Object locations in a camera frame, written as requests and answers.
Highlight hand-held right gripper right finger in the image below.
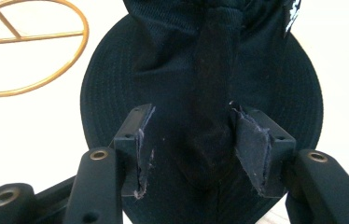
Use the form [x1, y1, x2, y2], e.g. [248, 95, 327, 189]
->
[229, 101, 298, 199]

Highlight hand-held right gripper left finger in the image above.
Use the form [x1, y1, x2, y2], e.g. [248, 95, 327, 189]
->
[112, 103, 157, 200]

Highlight dark navy cap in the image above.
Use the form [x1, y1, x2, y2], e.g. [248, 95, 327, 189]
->
[79, 0, 325, 224]

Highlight gold metal wire stand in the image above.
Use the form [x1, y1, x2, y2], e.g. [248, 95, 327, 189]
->
[0, 0, 91, 98]

